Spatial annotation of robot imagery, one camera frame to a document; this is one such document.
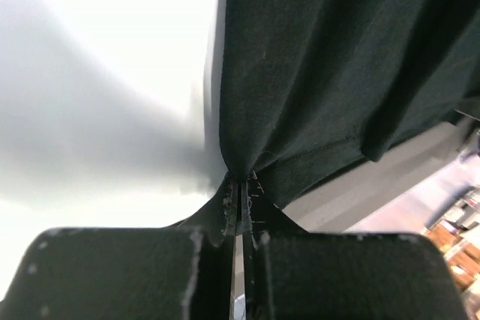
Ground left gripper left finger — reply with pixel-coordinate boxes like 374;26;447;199
1;178;238;320

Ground black t shirt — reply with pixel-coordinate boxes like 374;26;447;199
220;0;479;208

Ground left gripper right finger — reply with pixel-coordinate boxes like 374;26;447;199
241;175;467;319

